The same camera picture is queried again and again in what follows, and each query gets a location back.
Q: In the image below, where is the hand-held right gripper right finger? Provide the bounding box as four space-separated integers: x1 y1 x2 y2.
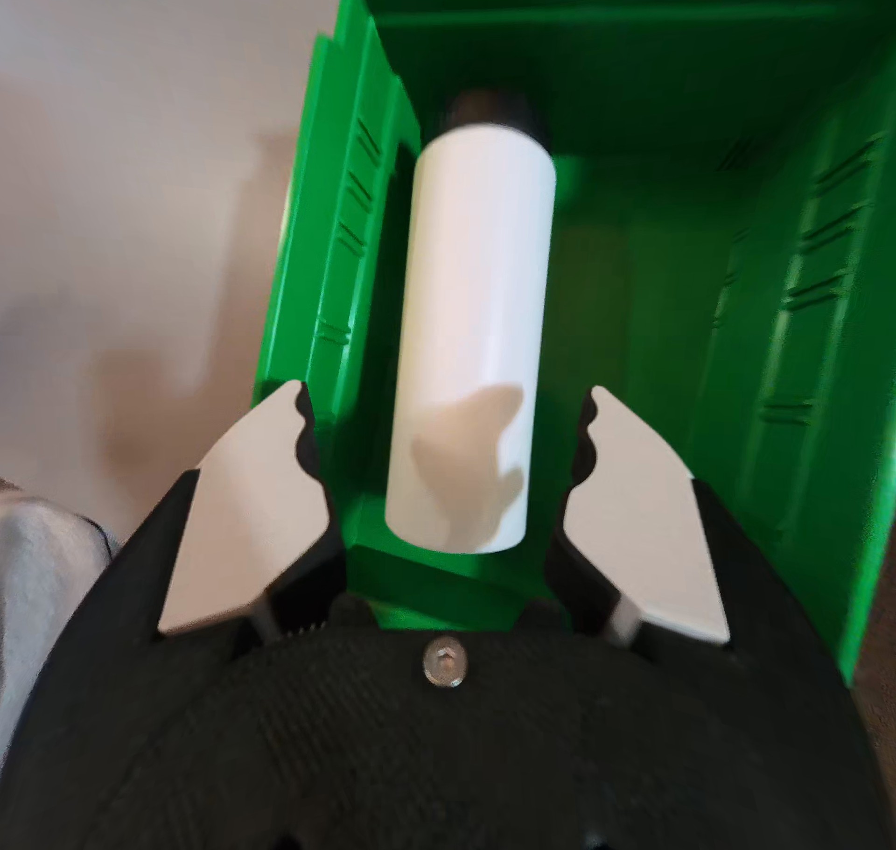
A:
545 384 732 649

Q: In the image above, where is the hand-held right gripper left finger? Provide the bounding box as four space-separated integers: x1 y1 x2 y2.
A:
157 379 347 644

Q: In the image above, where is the white bottle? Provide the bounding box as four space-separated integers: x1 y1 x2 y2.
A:
384 87 559 555

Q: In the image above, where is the green plastic bin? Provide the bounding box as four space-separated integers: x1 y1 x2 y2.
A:
252 0 896 686

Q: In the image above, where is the person's grey clothed lap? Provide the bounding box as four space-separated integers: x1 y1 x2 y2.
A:
0 479 121 760

